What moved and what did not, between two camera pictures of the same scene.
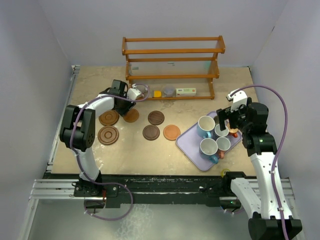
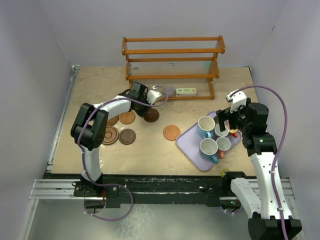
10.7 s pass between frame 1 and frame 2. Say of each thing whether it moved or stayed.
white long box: stayed
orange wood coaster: stayed
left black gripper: moved
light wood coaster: moved
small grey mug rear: stayed
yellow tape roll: stayed
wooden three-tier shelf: stayed
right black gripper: stayed
